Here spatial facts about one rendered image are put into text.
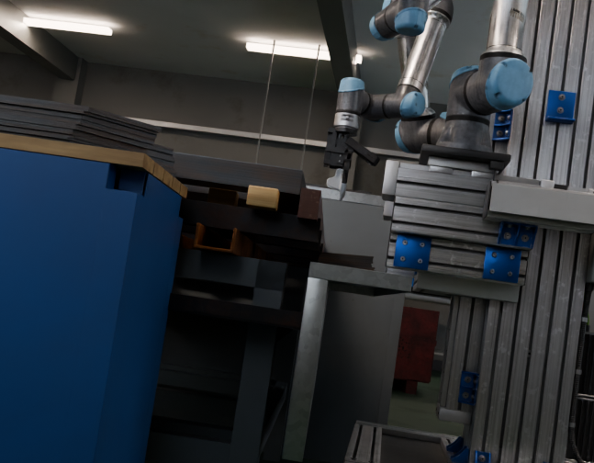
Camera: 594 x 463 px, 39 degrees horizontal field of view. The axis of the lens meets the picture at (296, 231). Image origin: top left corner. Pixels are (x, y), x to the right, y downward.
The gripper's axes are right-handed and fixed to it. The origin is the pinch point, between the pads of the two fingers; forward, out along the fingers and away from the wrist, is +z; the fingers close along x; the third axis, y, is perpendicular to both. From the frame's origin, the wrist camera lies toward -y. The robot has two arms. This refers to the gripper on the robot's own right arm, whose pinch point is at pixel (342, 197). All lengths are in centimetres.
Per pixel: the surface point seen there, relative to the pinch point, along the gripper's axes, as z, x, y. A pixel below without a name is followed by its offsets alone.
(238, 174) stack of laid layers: 9, 77, 22
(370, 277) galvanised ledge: 26, 84, -7
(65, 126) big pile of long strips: 11, 121, 44
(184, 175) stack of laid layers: 10, 77, 33
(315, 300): 32, 84, 2
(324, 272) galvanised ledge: 26, 84, 1
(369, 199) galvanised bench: -11, -82, -10
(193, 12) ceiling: -230, -543, 170
